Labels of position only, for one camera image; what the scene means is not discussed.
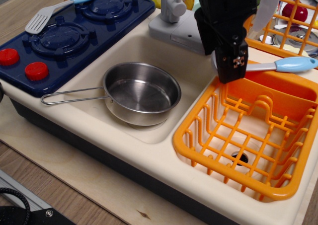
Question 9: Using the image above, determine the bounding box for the black bracket with screw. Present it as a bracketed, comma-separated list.
[0, 206, 75, 225]

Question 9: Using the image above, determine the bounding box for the grey toy faucet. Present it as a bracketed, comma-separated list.
[149, 0, 205, 55]

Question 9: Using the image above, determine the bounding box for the cream toy kitchen sink unit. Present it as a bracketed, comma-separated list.
[0, 7, 318, 225]

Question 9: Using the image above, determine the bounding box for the grey spoon blue handle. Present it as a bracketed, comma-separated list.
[211, 52, 318, 76]

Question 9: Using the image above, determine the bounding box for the orange wire rack background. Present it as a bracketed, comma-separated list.
[244, 0, 318, 59]

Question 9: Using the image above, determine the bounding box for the red stove knob left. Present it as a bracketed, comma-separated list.
[0, 48, 20, 66]

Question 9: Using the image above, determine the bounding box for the red stove knob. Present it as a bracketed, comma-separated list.
[24, 62, 49, 81]
[0, 48, 20, 66]

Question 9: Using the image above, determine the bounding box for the grey toy knife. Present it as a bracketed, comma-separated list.
[252, 0, 279, 32]

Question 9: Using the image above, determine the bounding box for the dark blue toy stove top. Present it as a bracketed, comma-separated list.
[0, 0, 156, 97]

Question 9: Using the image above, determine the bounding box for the light plywood board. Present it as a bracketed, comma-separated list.
[0, 0, 318, 225]

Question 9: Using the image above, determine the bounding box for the steel pot lid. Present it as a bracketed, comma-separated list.
[272, 25, 318, 58]

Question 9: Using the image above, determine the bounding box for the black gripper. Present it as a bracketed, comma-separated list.
[194, 0, 257, 83]

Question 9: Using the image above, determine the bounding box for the orange dish rack basket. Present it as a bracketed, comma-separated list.
[172, 70, 318, 201]

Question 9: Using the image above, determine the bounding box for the stainless steel pan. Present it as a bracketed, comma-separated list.
[40, 62, 182, 127]

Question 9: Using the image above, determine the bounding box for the grey spatula blue handle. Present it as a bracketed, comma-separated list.
[25, 0, 90, 35]

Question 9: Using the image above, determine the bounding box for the red toy apple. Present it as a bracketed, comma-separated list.
[281, 3, 308, 22]

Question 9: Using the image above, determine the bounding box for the black braided cable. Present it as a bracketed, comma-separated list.
[0, 187, 31, 225]

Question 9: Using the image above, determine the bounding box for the red stove knob right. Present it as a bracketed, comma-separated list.
[24, 62, 49, 81]

